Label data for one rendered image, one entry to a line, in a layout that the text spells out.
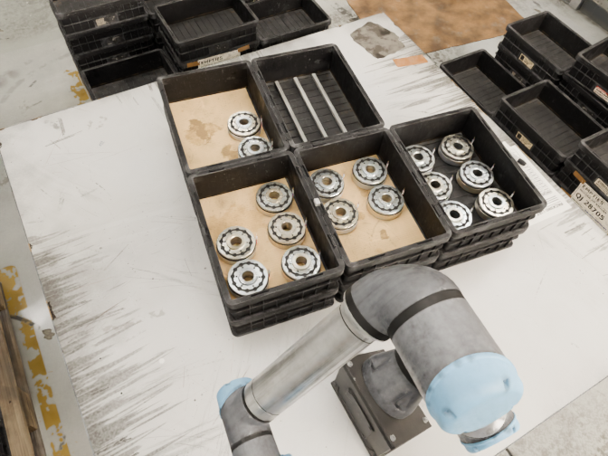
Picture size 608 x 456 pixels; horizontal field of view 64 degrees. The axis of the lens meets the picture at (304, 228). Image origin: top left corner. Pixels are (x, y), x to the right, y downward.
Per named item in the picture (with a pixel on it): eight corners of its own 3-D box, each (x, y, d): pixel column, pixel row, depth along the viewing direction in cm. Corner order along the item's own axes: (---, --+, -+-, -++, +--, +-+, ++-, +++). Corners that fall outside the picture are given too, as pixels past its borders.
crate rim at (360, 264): (451, 240, 126) (454, 235, 124) (346, 273, 119) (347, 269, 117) (385, 131, 145) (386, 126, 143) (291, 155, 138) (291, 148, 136)
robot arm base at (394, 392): (417, 410, 114) (450, 389, 111) (390, 426, 102) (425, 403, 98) (382, 355, 121) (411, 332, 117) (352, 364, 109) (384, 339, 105)
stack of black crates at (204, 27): (237, 61, 271) (232, -15, 233) (261, 96, 258) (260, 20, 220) (169, 82, 259) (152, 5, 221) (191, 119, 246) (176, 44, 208)
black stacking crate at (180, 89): (289, 175, 146) (290, 150, 136) (192, 200, 139) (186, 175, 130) (250, 88, 165) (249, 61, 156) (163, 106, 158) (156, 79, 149)
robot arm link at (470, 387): (481, 366, 106) (459, 277, 61) (525, 433, 98) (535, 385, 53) (433, 393, 107) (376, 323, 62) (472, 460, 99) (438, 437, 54)
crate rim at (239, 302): (346, 273, 119) (347, 269, 117) (227, 311, 112) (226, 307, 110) (290, 155, 138) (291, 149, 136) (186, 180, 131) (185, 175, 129)
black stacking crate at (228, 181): (340, 289, 127) (346, 270, 117) (231, 325, 120) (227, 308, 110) (289, 176, 146) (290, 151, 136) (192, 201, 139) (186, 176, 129)
